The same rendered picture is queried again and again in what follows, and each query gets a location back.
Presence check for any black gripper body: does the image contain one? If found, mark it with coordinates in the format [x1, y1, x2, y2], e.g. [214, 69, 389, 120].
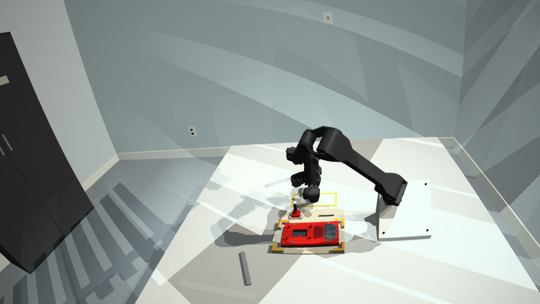
[303, 165, 322, 200]

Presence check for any grey flat bar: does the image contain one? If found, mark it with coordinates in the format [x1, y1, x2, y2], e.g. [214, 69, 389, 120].
[240, 251, 252, 286]

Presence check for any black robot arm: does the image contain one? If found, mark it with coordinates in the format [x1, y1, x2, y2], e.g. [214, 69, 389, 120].
[285, 126, 408, 206]

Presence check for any red flat rectangular plate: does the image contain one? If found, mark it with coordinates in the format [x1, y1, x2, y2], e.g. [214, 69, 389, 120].
[281, 221, 339, 248]

